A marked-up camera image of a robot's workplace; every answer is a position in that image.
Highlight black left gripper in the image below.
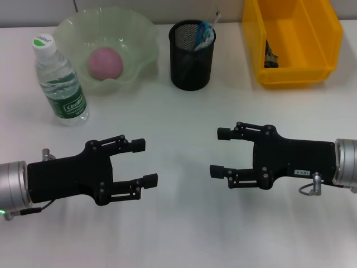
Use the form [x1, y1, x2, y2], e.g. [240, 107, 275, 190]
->
[27, 134, 160, 207]

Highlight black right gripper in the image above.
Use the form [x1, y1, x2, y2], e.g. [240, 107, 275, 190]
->
[209, 121, 336, 191]

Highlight pink peach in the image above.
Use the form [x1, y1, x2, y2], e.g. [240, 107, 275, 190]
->
[88, 46, 124, 81]

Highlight silver pen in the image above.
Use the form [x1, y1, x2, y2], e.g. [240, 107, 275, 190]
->
[194, 35, 215, 52]

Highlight clear green-label water bottle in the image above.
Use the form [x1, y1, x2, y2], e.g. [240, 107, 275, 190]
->
[31, 33, 90, 127]

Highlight blue scissors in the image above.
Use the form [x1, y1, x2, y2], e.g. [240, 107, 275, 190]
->
[192, 21, 214, 47]

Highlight clear plastic ruler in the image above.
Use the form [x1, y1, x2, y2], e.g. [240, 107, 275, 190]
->
[210, 9, 222, 28]

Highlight black mesh pen holder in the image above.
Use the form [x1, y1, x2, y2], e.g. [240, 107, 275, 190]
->
[168, 19, 217, 92]

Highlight pale green glass fruit plate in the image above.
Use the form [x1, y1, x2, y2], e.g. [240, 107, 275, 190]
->
[52, 7, 159, 96]

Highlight yellow plastic bin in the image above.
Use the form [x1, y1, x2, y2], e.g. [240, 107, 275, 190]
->
[242, 0, 344, 90]

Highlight left gripper cable with plug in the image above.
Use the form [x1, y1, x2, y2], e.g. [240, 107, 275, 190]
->
[4, 149, 56, 222]

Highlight gripper cable with plug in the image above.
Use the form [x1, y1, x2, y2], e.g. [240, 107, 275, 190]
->
[4, 149, 56, 222]
[298, 172, 325, 196]

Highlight right gripper cable with plug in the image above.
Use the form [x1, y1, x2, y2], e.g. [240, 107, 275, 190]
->
[298, 172, 325, 196]

